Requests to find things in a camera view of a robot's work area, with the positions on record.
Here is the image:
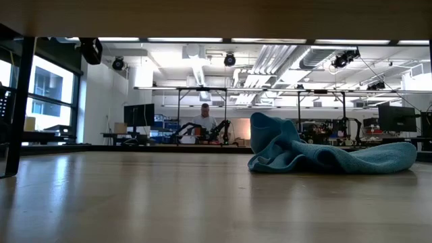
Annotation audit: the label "dark side desk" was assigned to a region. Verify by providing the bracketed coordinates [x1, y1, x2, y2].
[22, 130, 78, 145]

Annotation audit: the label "dark monitor desk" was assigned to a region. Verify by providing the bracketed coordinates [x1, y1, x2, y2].
[101, 132, 149, 146]

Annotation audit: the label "black perforated panel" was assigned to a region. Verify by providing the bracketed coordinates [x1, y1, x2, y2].
[0, 86, 16, 142]

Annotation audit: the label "person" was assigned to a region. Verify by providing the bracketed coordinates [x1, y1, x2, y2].
[191, 103, 219, 136]

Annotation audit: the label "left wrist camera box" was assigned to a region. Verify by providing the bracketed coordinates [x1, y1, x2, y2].
[79, 37, 103, 65]

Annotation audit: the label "black background workstation frame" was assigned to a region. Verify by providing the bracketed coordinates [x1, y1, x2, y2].
[175, 86, 229, 146]
[296, 89, 348, 142]

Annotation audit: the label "black window frame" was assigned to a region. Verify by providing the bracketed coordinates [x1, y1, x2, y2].
[0, 47, 84, 146]

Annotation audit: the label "wooden shelf metal legs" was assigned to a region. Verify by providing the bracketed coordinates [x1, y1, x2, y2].
[0, 0, 432, 179]

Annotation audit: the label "black printer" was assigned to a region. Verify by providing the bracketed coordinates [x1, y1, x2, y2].
[43, 124, 74, 136]

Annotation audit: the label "black table edge frame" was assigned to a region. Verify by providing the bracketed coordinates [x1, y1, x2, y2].
[20, 143, 432, 163]

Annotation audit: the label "corrugated ventilation duct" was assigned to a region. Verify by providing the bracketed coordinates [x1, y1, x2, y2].
[298, 47, 338, 70]

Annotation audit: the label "black monitor on stand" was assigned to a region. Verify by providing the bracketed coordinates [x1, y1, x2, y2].
[124, 103, 155, 136]

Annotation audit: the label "large black monitor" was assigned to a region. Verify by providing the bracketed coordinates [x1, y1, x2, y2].
[377, 105, 418, 133]

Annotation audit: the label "blue microfibre cloth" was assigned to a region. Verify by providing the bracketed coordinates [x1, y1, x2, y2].
[247, 111, 418, 176]

